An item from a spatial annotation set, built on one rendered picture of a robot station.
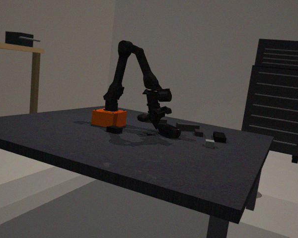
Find dark grey switch panel with green rocker switches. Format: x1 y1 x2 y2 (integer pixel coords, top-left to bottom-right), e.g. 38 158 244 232
158 123 181 138

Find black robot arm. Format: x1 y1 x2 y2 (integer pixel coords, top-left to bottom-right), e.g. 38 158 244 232
103 40 172 119

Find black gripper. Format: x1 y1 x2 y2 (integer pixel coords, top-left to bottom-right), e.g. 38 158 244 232
137 102 172 129

